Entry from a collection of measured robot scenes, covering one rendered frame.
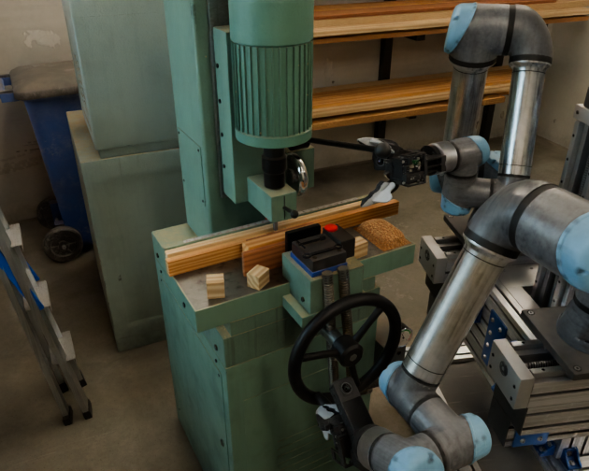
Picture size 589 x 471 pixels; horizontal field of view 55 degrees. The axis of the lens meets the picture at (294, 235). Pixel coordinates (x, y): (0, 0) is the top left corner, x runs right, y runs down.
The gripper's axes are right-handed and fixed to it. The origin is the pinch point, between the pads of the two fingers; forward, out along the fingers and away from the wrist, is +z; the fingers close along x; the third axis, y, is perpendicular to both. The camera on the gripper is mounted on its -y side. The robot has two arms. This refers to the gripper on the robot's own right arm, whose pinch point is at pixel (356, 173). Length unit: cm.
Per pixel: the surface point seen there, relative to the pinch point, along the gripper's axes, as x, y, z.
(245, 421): 61, -12, 29
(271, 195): 4.7, -13.2, 15.2
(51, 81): -20, -192, 40
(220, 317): 27.1, -5.2, 34.2
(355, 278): 22.1, 5.5, 5.2
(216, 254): 17.9, -19.2, 28.6
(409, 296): 95, -97, -92
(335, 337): 33.6, 7.9, 12.9
